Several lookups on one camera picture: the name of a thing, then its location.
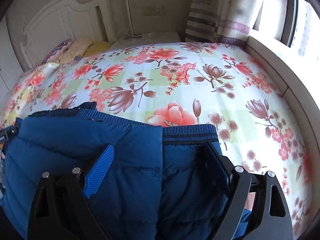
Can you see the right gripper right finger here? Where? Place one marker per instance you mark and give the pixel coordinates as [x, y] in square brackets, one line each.
[270, 217]

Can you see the white wooden headboard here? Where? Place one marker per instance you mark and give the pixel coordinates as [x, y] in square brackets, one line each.
[63, 19]

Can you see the patterned window curtain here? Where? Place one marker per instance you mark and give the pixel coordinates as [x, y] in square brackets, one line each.
[231, 21]

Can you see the blue quilted puffer jacket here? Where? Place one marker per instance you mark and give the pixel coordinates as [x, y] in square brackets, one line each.
[157, 187]

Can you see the white lamp pole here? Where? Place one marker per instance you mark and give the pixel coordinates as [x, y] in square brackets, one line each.
[131, 33]

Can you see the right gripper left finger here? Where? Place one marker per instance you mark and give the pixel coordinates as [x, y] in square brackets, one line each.
[60, 208]

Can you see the floral bed quilt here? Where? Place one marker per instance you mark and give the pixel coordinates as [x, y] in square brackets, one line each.
[179, 84]

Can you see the person's hand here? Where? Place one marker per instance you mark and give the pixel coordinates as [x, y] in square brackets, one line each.
[250, 201]

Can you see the colourful patterned pillow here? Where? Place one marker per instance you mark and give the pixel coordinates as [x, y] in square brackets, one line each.
[58, 51]

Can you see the white bedside table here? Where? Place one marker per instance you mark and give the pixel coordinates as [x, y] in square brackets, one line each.
[146, 39]

